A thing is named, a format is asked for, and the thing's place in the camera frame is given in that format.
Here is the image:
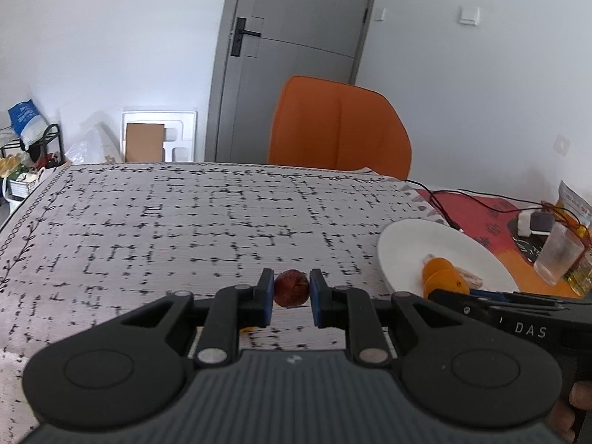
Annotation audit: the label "patterned white tablecloth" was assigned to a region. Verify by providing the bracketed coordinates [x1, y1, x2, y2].
[1, 164, 437, 443]

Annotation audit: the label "grey door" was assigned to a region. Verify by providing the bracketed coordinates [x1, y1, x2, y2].
[204, 0, 373, 164]

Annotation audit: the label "white charger adapter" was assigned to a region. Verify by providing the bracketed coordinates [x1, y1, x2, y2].
[517, 209, 555, 238]

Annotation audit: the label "small orange mandarin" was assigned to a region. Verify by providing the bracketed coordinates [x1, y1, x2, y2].
[421, 257, 470, 298]

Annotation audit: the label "red patterned mat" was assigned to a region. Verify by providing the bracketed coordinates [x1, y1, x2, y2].
[417, 189, 578, 299]

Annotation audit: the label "white shopping bag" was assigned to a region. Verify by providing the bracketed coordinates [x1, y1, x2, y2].
[2, 167, 45, 204]

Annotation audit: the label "black door handle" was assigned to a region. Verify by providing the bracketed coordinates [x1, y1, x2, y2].
[230, 17, 262, 57]

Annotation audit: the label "silver snack packet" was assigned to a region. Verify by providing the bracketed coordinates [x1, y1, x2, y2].
[557, 181, 592, 229]

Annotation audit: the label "black metal rack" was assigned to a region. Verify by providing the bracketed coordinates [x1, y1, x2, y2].
[1, 122, 66, 169]

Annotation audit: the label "brown cardboard piece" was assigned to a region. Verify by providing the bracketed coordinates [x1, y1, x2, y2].
[124, 123, 165, 162]

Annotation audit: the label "clear plastic bag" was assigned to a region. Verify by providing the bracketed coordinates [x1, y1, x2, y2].
[65, 122, 124, 164]

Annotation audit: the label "wall socket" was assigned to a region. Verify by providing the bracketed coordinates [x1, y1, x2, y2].
[553, 134, 571, 157]

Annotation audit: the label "small red fruit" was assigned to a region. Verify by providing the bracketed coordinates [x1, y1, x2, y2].
[274, 270, 310, 308]

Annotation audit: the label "white plate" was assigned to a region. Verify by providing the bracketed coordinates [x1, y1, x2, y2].
[377, 219, 518, 295]

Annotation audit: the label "orange chair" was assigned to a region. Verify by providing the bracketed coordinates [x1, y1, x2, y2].
[267, 75, 413, 179]

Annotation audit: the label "clear plastic cup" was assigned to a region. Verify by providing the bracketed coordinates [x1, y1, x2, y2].
[534, 222, 585, 286]

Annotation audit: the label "small door-side switch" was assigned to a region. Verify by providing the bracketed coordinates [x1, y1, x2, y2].
[373, 8, 387, 22]

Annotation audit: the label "right hand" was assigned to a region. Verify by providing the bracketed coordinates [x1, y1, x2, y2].
[547, 382, 592, 443]

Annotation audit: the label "peeled orange segments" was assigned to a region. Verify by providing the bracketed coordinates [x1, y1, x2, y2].
[423, 253, 484, 290]

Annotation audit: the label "blue white plastic bag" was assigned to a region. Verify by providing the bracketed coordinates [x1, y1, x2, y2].
[8, 99, 49, 149]

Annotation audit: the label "white light switch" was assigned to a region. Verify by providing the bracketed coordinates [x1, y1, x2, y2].
[458, 6, 481, 26]

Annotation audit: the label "black cable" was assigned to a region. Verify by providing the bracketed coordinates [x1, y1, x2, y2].
[402, 177, 589, 233]

